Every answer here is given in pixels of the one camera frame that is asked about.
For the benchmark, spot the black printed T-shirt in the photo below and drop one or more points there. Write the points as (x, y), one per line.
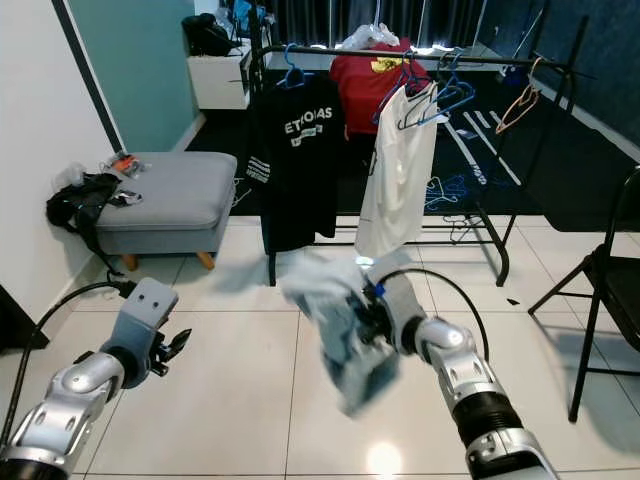
(295, 190)

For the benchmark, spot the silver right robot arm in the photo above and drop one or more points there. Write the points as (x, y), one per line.
(480, 400)

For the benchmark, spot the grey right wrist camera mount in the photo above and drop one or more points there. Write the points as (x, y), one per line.
(405, 300)

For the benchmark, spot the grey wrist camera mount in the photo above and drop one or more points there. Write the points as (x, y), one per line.
(405, 300)
(145, 315)

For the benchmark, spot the white low cabinet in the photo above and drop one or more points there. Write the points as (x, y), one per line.
(218, 85)

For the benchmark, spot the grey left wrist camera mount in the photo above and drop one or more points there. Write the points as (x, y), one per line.
(145, 315)

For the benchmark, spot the black bag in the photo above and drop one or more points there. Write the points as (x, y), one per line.
(208, 35)

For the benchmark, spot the black folding chair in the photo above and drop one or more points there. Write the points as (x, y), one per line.
(615, 280)

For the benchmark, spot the small orange item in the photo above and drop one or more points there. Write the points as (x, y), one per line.
(127, 165)

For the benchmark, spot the dark curtain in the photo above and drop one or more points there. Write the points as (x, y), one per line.
(320, 18)

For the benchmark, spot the blue denim jeans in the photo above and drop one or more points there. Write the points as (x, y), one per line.
(335, 330)

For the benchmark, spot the white crumpled cloth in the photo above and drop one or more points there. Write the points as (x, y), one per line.
(370, 37)

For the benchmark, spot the grey plastic hanger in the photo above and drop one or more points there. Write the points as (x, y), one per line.
(420, 122)

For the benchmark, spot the black backpack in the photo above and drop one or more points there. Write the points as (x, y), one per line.
(75, 205)

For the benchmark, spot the small black floor scrap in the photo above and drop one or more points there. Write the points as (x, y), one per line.
(510, 300)

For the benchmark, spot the blue fabric bag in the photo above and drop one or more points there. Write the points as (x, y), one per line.
(245, 15)

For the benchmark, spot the white Pikachu T-shirt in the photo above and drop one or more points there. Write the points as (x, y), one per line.
(395, 180)

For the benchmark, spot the black metal clothes rack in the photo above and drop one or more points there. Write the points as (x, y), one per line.
(320, 50)

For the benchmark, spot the blue hangers floor pile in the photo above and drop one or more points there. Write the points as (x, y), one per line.
(450, 185)

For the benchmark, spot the red T-shirt yellow print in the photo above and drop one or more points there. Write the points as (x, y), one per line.
(360, 100)

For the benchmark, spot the blue-headed mop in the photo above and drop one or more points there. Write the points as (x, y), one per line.
(518, 77)

